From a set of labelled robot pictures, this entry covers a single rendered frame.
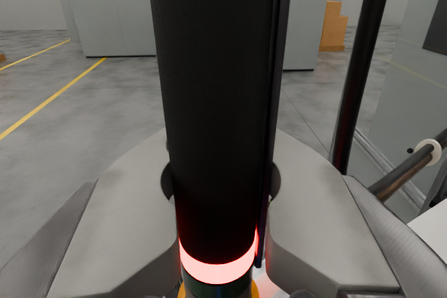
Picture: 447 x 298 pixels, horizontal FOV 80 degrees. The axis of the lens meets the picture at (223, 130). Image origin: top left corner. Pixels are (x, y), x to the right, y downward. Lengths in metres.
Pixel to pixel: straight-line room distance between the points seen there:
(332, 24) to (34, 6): 11.17
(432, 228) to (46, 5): 13.60
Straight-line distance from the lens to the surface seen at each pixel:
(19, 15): 14.29
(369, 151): 1.40
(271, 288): 0.20
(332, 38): 8.37
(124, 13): 7.34
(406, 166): 0.33
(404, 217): 1.27
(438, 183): 0.86
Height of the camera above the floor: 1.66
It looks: 29 degrees down
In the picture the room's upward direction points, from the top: straight up
